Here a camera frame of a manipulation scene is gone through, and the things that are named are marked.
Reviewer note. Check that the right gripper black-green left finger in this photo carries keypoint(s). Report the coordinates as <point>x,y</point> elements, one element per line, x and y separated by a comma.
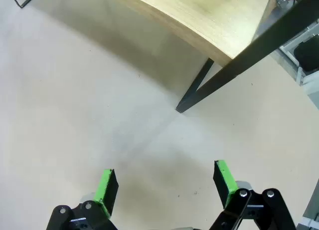
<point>106,190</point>

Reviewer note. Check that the right gripper black-green right finger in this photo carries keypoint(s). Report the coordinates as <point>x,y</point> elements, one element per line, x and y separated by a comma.
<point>225,182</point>

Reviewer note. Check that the black bag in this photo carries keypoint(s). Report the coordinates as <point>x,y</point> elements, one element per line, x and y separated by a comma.
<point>307,54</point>

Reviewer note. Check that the wooden shelf with black frame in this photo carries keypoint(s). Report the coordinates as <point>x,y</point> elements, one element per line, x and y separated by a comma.
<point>211,18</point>

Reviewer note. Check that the grey metal bracket with bolt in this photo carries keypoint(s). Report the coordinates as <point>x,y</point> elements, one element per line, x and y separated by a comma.
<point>282,1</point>

